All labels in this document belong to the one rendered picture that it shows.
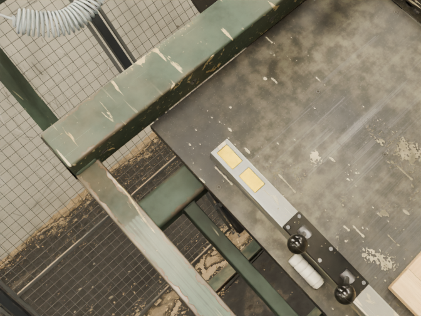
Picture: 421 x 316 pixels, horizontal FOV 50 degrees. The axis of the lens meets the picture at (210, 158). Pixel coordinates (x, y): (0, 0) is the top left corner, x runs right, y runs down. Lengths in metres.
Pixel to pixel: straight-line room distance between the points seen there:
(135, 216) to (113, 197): 0.06
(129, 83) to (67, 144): 0.18
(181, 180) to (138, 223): 0.17
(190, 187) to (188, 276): 0.22
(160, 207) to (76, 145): 0.23
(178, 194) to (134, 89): 0.26
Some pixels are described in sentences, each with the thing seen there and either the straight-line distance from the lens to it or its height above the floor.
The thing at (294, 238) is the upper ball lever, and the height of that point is 1.52.
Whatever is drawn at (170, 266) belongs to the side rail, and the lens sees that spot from 0.93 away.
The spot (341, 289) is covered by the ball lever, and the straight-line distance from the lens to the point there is 0.87.
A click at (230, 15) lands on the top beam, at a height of 1.83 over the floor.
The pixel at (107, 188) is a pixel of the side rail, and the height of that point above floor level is 1.70.
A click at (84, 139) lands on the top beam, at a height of 1.81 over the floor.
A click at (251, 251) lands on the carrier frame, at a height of 0.78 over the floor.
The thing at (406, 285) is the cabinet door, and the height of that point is 1.25.
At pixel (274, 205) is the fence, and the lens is 0.98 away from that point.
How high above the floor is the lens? 2.08
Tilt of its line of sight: 27 degrees down
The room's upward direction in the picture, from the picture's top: 33 degrees counter-clockwise
